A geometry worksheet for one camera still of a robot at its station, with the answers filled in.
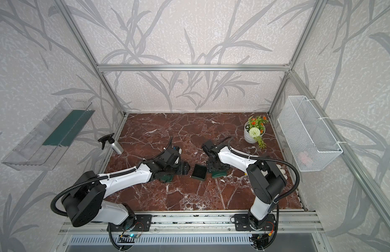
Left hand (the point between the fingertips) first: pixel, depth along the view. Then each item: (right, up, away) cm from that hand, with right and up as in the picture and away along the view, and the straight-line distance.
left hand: (185, 168), depth 86 cm
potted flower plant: (+40, +22, +5) cm, 46 cm away
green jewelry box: (+18, -3, -1) cm, 19 cm away
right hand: (+17, -1, +4) cm, 17 cm away
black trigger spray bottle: (-44, +17, +2) cm, 47 cm away
